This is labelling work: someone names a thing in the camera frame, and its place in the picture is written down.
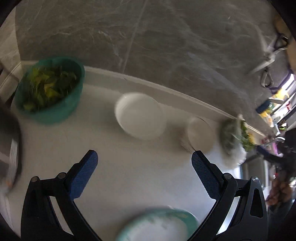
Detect teal floral plate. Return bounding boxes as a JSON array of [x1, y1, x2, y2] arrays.
[[116, 206, 200, 241]]

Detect brown-rimmed floral bowl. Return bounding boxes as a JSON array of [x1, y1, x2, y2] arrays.
[[181, 117, 215, 154]]

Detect white deep bowl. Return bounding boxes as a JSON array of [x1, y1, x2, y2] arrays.
[[114, 92, 167, 140]]

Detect right hand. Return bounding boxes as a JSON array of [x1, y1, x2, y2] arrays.
[[265, 178, 292, 206]]

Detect bag of green vegetables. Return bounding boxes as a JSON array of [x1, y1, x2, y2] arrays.
[[219, 114, 255, 169]]

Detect hanging scissors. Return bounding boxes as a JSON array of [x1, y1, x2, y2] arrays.
[[248, 31, 290, 75]]

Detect teal colander with greens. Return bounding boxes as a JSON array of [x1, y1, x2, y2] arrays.
[[15, 57, 85, 125]]

